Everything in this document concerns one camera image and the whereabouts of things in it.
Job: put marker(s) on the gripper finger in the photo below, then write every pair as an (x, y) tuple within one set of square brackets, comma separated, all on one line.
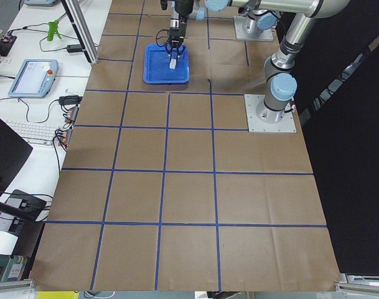
[(168, 49), (181, 51)]

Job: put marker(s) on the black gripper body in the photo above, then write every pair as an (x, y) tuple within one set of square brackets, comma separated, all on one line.
[(175, 33)]

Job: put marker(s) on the white block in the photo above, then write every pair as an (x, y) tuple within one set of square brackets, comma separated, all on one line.
[(172, 64)]

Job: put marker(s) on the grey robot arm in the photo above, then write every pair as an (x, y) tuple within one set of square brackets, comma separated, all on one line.
[(280, 84), (193, 10)]

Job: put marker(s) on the blue plastic tray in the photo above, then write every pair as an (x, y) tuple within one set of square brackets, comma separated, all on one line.
[(157, 67)]

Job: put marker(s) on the black power adapter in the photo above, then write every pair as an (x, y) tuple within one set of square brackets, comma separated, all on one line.
[(74, 48)]

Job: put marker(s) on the green clamp tool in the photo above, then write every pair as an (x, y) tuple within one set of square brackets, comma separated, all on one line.
[(53, 30)]

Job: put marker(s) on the teach pendant tablet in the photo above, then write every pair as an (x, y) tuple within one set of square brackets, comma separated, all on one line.
[(34, 79)]

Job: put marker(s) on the brown paper table mat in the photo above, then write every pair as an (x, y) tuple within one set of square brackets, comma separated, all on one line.
[(163, 186)]

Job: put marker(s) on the white keyboard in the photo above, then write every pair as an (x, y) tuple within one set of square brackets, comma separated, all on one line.
[(36, 134)]

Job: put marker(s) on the black monitor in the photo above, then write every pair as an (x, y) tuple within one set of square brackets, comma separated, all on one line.
[(14, 152)]

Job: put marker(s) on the black monitor stand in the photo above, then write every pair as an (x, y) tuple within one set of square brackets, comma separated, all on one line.
[(23, 206)]

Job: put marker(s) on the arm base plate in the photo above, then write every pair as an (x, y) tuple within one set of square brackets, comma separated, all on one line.
[(256, 29), (260, 119)]

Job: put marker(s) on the aluminium frame post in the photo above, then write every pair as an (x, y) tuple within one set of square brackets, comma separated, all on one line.
[(77, 20)]

